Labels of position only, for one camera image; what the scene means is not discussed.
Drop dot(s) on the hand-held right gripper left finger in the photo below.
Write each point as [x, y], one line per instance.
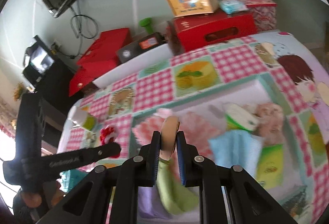
[156, 159]

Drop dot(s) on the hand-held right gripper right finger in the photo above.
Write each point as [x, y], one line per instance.
[181, 162]

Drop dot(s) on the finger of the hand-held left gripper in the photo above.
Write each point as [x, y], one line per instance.
[105, 152]

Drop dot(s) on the red knitted flower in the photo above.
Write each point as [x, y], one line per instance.
[108, 134]

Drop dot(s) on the light green cloth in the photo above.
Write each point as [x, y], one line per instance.
[169, 188]

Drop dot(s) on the pink chevron cloth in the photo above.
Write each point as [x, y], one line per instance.
[203, 126]

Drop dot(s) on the blue face mask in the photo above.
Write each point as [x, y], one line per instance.
[236, 152]

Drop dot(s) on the green tissue pack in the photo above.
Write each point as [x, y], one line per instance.
[270, 164]
[241, 118]

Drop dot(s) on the teal shallow cardboard box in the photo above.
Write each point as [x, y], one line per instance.
[231, 92]

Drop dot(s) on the person's left hand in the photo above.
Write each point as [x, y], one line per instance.
[30, 197]

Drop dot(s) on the teal patterned cloth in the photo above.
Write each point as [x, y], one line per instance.
[74, 176]

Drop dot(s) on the purple cloth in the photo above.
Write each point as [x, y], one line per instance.
[147, 200]

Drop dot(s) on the white plastic bottle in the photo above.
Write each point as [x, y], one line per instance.
[79, 114]

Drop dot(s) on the yellow flowers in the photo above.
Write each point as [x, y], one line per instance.
[19, 91]

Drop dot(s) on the dark patterned box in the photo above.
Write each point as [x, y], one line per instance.
[89, 89]

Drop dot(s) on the small monitor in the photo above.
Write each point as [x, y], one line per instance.
[41, 59]

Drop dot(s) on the red flat gift box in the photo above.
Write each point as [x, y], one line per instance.
[90, 74]

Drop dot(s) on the white board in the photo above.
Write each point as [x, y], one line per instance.
[123, 72]

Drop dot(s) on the black box with label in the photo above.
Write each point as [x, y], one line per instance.
[133, 50]

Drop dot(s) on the pink checked printed tablecloth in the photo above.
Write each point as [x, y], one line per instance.
[231, 64]

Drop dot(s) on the red bags pile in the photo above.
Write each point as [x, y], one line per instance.
[108, 41]

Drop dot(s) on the green plastic knob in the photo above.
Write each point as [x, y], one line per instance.
[146, 23]

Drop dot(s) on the blue wet wipes pack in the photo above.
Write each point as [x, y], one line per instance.
[232, 5]

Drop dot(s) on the red patterned box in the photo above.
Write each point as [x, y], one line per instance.
[262, 13]

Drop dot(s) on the wall socket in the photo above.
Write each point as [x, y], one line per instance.
[57, 45]

